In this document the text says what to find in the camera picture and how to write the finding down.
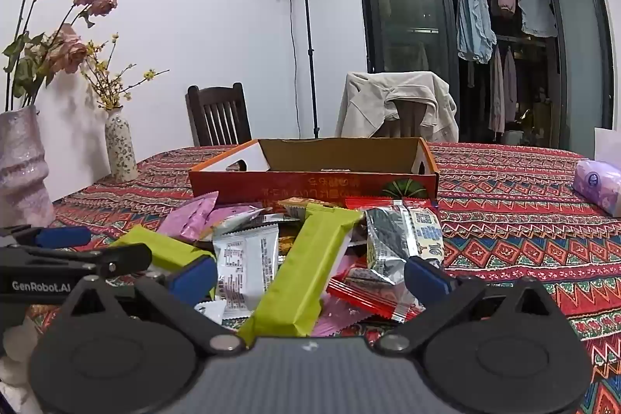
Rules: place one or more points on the orange cardboard box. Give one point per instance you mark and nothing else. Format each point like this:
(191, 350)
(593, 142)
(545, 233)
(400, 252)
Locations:
(301, 186)

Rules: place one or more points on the lilac hanging garment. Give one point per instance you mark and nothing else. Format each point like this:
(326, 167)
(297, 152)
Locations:
(510, 89)

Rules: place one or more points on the silver blue-print snack packet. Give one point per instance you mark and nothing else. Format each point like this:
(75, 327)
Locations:
(393, 239)

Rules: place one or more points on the small floral ceramic vase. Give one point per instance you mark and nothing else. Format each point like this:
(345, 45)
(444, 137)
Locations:
(121, 147)

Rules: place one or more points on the silver white snack packet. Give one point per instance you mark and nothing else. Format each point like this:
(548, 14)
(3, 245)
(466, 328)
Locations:
(245, 268)

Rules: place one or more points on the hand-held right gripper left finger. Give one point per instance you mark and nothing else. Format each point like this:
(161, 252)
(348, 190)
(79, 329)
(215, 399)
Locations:
(194, 280)

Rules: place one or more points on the beige jacket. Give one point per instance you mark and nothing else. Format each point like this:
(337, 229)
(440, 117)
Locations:
(364, 103)

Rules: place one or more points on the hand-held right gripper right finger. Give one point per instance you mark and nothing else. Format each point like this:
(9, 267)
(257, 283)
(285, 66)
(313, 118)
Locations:
(427, 280)

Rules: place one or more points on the dark wooden chair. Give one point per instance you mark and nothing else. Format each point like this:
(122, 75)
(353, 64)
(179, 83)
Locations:
(402, 120)
(218, 113)

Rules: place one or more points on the orange snack packet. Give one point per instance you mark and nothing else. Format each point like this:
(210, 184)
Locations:
(298, 205)

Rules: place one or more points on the white yellow-print snack packet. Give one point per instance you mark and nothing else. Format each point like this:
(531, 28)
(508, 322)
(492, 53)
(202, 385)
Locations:
(233, 220)

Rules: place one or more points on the dark sliding glass door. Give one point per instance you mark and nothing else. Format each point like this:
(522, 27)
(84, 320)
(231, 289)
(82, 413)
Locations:
(407, 6)

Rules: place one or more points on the beige hanging garment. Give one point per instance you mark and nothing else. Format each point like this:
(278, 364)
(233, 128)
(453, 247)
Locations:
(496, 94)

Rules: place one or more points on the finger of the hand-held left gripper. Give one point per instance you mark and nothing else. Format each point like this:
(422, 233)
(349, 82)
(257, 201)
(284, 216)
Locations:
(126, 256)
(63, 237)

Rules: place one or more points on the purple tissue pack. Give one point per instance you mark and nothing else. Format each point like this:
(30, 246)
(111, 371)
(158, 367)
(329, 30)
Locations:
(599, 186)

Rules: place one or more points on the small white snack packet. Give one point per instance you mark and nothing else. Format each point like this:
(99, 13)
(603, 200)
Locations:
(211, 312)

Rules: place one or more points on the pale pink snack packet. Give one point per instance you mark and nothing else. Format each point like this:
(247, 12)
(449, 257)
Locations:
(339, 319)

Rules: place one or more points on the dried pink roses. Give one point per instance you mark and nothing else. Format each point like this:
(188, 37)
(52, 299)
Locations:
(68, 45)

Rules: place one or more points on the green snack bar packet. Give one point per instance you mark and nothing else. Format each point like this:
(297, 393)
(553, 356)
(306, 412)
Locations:
(155, 246)
(305, 268)

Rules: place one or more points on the light blue hanging shirt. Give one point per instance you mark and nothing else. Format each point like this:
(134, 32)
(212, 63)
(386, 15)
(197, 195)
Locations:
(473, 16)

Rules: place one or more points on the yellow flower branches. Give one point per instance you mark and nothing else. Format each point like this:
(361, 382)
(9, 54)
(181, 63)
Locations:
(109, 89)

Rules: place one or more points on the large pink textured vase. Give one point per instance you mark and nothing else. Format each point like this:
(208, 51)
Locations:
(22, 166)

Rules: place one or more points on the white pot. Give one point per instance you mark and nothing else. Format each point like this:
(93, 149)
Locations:
(513, 137)

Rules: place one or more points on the white hanging shirt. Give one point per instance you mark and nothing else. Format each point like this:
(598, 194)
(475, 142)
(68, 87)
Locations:
(536, 11)

